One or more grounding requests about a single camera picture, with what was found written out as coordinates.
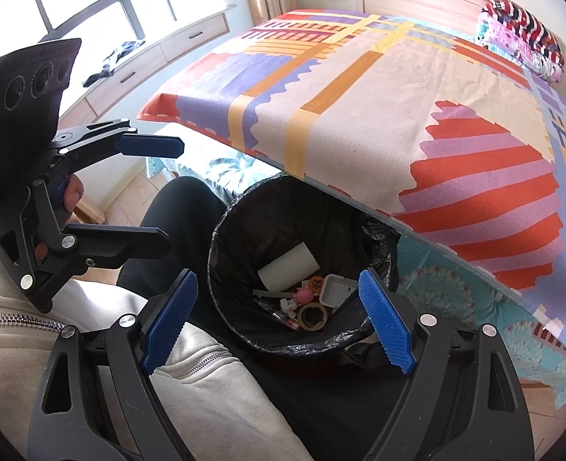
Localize brown tape roll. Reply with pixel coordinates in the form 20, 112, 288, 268
297, 303, 328, 331

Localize white paper roll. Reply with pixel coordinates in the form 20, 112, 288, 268
257, 243, 321, 291

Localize beige zip jacket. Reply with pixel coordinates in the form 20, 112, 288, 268
0, 259, 312, 461

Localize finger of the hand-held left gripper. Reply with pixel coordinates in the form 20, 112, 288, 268
47, 120, 186, 174
32, 177, 172, 270

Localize person's left hand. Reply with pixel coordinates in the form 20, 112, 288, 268
63, 174, 85, 215

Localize window seat drawers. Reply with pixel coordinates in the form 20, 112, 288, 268
57, 7, 231, 121

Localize white plastic tray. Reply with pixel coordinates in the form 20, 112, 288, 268
320, 275, 360, 310

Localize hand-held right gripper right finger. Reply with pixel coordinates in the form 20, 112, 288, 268
358, 267, 536, 461

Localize striped folded blanket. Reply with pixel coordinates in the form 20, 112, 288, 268
480, 0, 559, 56

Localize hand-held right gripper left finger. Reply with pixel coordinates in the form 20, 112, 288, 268
27, 269, 199, 461

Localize black lined trash bin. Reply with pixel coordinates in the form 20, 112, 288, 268
207, 175, 401, 353

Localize dark cloth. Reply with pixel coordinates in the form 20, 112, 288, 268
82, 40, 146, 88

